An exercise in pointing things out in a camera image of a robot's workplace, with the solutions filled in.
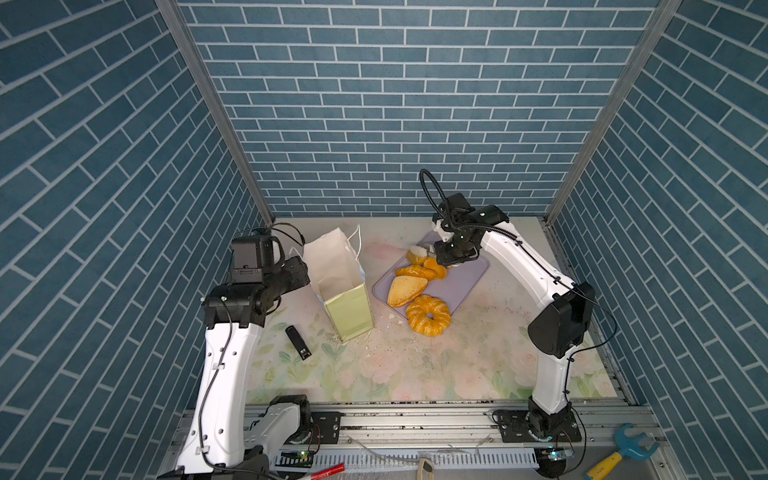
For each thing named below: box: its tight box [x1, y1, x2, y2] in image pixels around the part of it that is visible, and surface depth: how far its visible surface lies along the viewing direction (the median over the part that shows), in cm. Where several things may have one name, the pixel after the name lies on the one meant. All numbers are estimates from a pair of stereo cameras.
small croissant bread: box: [396, 265, 437, 281], surface depth 99 cm
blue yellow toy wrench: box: [585, 423, 659, 480], surface depth 71 cm
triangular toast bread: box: [387, 275, 429, 308], surface depth 98 cm
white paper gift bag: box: [304, 224, 374, 343], surface depth 84 cm
